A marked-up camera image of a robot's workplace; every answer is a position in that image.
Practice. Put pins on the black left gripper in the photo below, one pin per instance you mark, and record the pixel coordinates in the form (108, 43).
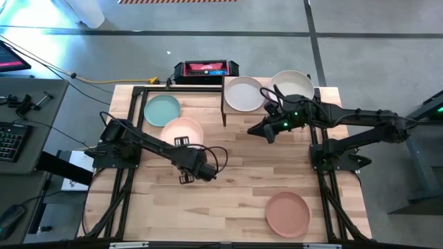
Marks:
(195, 164)

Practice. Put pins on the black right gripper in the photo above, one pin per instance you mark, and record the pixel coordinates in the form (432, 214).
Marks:
(292, 119)

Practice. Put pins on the peach plate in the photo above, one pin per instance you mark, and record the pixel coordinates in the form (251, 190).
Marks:
(180, 128)

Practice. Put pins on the grey plate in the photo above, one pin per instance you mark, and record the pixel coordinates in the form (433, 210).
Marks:
(244, 93)

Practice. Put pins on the teal plate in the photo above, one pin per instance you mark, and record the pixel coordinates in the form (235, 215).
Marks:
(162, 110)

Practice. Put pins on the cream plate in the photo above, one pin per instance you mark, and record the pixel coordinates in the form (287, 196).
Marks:
(294, 84)

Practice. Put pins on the terracotta plate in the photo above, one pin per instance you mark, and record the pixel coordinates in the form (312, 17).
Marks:
(288, 214)

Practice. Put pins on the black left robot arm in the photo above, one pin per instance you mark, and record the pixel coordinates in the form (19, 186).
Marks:
(149, 141)

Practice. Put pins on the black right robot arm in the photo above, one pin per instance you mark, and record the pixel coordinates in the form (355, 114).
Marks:
(363, 115)

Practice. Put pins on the red and black power station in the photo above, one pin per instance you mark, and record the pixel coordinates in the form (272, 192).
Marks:
(204, 69)

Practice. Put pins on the white paper sheet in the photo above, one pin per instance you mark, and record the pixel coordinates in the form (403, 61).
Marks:
(81, 160)

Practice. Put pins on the black flat panel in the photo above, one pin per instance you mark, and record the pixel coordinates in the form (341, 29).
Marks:
(62, 169)

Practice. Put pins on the grey side desk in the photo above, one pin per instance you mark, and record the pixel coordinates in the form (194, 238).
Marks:
(34, 166)

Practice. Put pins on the black desk clamp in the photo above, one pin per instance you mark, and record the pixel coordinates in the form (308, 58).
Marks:
(24, 105)

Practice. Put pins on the black table stand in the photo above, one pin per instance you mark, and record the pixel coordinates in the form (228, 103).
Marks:
(429, 180)

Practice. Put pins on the backlit black keyboard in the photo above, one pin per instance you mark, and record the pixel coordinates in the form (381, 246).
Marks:
(12, 141)

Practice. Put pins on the white rounded container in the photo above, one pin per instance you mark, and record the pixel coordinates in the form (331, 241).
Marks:
(86, 12)

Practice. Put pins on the black computer mouse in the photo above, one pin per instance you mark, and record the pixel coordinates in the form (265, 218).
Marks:
(10, 219)

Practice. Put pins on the computer monitor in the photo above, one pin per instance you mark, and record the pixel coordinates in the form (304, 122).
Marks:
(12, 58)

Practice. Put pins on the wooden shelf with black frame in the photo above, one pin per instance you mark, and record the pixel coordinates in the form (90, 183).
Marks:
(227, 109)

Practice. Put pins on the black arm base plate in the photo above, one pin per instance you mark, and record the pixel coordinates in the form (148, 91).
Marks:
(318, 162)
(104, 162)

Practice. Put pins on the black table frame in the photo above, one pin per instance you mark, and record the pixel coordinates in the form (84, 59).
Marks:
(173, 246)

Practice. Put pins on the silver metal bracket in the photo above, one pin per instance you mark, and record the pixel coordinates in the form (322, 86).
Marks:
(128, 245)
(322, 246)

